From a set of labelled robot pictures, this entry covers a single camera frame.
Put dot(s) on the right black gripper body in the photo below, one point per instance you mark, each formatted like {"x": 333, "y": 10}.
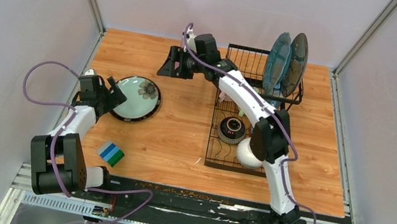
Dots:
{"x": 192, "y": 64}

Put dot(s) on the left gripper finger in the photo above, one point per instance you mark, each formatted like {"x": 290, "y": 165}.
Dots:
{"x": 113, "y": 84}
{"x": 115, "y": 97}

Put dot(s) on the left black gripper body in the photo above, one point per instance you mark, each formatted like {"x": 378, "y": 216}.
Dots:
{"x": 103, "y": 97}

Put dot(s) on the black bottom plate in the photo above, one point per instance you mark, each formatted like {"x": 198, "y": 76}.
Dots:
{"x": 140, "y": 120}

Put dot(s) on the teal plate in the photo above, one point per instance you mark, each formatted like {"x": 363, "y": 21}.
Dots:
{"x": 277, "y": 63}

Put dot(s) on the black gold patterned bowl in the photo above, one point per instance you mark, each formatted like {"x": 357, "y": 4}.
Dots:
{"x": 231, "y": 130}

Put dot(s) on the dark blue floral plate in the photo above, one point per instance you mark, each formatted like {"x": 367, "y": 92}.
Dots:
{"x": 298, "y": 63}

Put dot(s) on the black wire dish rack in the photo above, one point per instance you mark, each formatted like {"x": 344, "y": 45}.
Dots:
{"x": 252, "y": 63}

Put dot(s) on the white patterned bowl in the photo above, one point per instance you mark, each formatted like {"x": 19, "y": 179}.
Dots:
{"x": 245, "y": 157}

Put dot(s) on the pink mug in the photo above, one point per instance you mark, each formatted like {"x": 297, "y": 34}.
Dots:
{"x": 224, "y": 97}

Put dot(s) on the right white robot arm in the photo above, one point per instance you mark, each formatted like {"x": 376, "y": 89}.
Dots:
{"x": 270, "y": 142}

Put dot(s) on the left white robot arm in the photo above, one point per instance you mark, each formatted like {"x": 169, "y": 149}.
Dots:
{"x": 57, "y": 159}

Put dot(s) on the blue green striped block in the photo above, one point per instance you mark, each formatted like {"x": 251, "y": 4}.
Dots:
{"x": 110, "y": 153}

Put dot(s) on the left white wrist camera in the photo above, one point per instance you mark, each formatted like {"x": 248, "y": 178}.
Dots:
{"x": 90, "y": 73}

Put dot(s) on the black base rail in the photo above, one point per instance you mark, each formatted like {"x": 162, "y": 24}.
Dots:
{"x": 165, "y": 204}

